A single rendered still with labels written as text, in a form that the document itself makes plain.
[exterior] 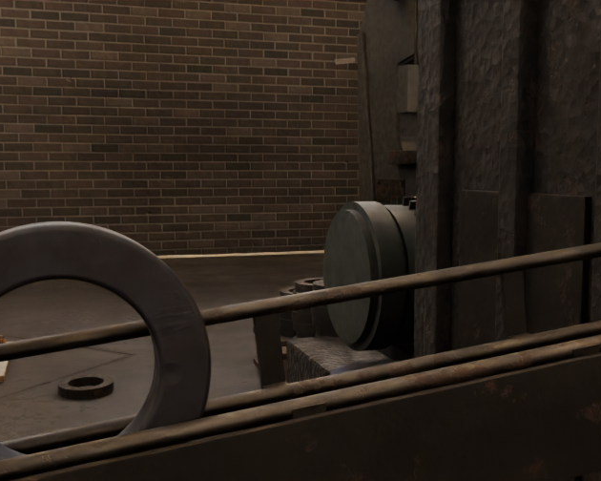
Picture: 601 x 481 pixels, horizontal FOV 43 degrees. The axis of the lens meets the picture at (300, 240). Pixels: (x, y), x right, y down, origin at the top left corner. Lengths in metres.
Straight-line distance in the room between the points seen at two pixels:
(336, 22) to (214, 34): 1.12
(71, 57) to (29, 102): 0.50
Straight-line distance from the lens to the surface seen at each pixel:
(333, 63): 7.02
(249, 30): 6.84
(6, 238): 0.47
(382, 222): 1.82
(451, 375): 0.53
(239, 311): 0.55
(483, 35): 1.20
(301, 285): 2.57
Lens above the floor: 0.76
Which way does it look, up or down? 5 degrees down
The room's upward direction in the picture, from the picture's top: straight up
